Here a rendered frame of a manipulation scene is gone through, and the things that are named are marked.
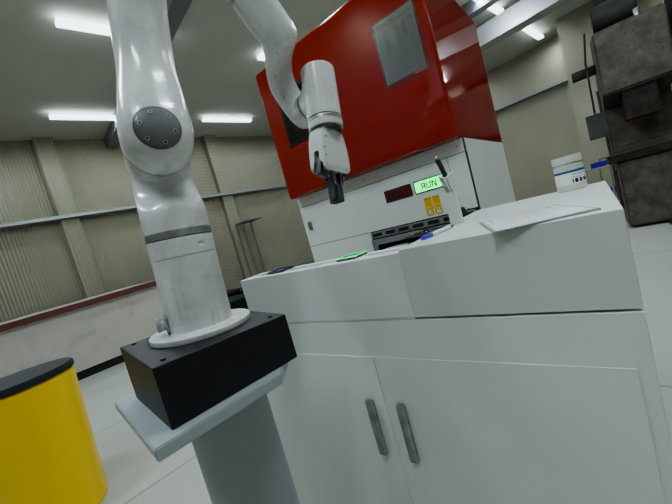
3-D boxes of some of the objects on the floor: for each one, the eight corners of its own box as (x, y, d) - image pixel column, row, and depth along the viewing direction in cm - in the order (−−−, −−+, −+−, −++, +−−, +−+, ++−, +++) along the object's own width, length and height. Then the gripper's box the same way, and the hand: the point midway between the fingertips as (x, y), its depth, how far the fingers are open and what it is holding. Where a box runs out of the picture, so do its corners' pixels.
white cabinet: (393, 433, 162) (349, 272, 155) (669, 490, 101) (615, 231, 95) (307, 556, 112) (237, 327, 105) (747, 813, 52) (646, 315, 45)
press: (612, 216, 530) (574, 30, 507) (742, 196, 428) (701, -37, 405) (589, 237, 437) (541, 11, 414) (747, 218, 336) (694, -82, 313)
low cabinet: (142, 329, 702) (127, 286, 694) (182, 338, 507) (162, 278, 499) (8, 379, 563) (-12, 325, 555) (-7, 417, 368) (-38, 336, 360)
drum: (108, 466, 203) (68, 352, 197) (125, 497, 169) (77, 361, 163) (3, 528, 171) (-48, 395, 165) (-2, 582, 137) (-67, 417, 131)
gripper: (316, 113, 72) (328, 195, 71) (356, 130, 84) (368, 201, 82) (292, 127, 77) (304, 204, 75) (334, 141, 88) (344, 208, 87)
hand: (336, 194), depth 79 cm, fingers closed
